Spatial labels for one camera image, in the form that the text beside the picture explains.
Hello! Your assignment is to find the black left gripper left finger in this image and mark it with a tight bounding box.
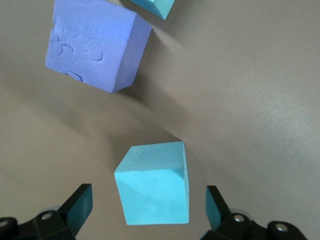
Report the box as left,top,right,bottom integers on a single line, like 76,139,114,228
0,183,94,240

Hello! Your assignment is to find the light blue foam cube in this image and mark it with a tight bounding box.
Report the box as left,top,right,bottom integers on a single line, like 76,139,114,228
114,141,190,226
122,0,177,21

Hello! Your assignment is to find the purple foam cube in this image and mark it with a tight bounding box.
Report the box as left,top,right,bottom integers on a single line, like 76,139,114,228
44,0,153,94

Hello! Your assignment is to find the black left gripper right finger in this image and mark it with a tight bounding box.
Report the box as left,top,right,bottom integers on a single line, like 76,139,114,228
199,184,307,240

